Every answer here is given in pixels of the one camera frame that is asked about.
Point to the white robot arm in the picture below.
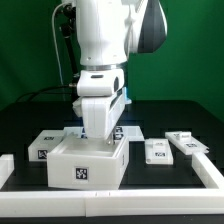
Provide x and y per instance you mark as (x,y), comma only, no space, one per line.
(108,31)

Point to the small white cabinet top block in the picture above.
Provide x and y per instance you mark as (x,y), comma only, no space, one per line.
(45,142)

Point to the white cabinet body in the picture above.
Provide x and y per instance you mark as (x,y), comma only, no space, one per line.
(87,165)

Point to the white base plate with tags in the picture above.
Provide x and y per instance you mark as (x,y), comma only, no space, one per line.
(133,133)

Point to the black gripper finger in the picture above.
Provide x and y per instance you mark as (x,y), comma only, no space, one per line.
(111,140)

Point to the white cabinet door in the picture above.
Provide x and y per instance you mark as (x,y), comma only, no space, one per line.
(158,152)
(185,142)

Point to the white U-shaped boundary frame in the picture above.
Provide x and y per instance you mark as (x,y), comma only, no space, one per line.
(206,200)

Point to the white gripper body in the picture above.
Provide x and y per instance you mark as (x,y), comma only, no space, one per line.
(100,114)

